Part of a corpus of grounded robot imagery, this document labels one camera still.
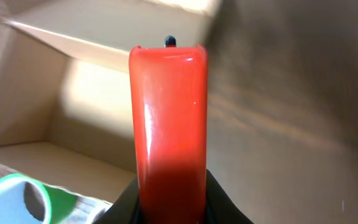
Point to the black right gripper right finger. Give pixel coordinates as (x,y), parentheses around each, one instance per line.
(219,207)

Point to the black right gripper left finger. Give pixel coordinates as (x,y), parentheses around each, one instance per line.
(125,210)

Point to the red stapler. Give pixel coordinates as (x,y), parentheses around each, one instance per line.
(169,102)

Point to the green tape roll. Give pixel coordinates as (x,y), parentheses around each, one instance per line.
(26,200)

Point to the open cardboard box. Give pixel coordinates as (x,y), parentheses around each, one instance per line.
(65,99)

